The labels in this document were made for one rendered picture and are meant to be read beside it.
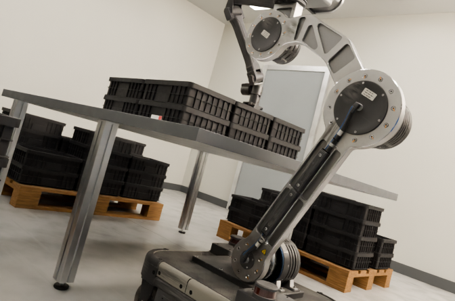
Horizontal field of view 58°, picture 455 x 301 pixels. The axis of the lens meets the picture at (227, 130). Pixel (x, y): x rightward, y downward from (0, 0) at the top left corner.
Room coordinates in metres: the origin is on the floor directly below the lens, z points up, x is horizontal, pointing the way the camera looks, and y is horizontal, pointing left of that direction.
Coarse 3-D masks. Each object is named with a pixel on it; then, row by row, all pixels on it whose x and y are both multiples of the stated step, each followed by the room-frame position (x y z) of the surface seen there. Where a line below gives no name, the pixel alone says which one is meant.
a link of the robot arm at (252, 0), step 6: (228, 0) 2.15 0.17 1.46; (234, 0) 2.13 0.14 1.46; (240, 0) 2.11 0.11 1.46; (246, 0) 2.08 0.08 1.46; (252, 0) 2.06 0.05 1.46; (258, 0) 2.03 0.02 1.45; (264, 0) 2.01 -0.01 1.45; (270, 0) 1.98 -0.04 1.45; (228, 6) 2.16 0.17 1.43; (234, 6) 2.17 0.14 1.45; (240, 6) 2.19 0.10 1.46; (258, 6) 2.05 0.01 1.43; (264, 6) 2.02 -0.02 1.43; (270, 6) 1.99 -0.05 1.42; (234, 12) 2.17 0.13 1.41; (240, 12) 2.20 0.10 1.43
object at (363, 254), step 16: (320, 208) 3.02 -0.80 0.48; (336, 208) 2.94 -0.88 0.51; (352, 208) 2.86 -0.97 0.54; (368, 208) 2.80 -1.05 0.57; (320, 224) 3.00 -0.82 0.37; (336, 224) 2.92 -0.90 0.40; (352, 224) 2.85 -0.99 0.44; (368, 224) 2.84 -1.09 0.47; (320, 240) 2.98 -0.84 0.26; (336, 240) 2.90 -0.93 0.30; (352, 240) 2.83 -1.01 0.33; (368, 240) 2.89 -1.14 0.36; (320, 256) 2.98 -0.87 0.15; (336, 256) 2.89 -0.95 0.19; (352, 256) 2.82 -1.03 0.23; (368, 256) 2.93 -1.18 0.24
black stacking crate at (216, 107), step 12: (144, 96) 2.09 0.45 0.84; (156, 96) 2.00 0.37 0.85; (168, 96) 1.93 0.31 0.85; (180, 96) 1.87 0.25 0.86; (192, 96) 1.84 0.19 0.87; (204, 96) 1.89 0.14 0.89; (204, 108) 1.90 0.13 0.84; (216, 108) 1.95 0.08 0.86; (228, 108) 1.99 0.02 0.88; (228, 120) 2.00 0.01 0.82
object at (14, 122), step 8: (0, 120) 1.07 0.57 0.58; (8, 120) 1.09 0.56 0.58; (16, 120) 1.10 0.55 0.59; (0, 128) 1.09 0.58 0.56; (8, 128) 1.10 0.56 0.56; (0, 136) 1.09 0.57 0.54; (8, 136) 1.11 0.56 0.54; (0, 144) 1.09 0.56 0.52; (8, 144) 1.11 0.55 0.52; (0, 152) 1.10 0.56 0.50; (0, 160) 1.10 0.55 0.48; (8, 160) 1.12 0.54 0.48; (0, 168) 1.11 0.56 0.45
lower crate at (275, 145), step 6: (270, 138) 2.23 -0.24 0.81; (270, 144) 2.25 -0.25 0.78; (276, 144) 2.28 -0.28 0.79; (282, 144) 2.30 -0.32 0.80; (288, 144) 2.33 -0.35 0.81; (270, 150) 2.26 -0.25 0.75; (276, 150) 2.28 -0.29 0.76; (282, 150) 2.32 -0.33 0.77; (288, 150) 2.35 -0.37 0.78; (294, 150) 2.39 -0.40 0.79; (300, 150) 2.41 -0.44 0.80; (288, 156) 2.37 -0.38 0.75; (294, 156) 2.40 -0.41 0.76
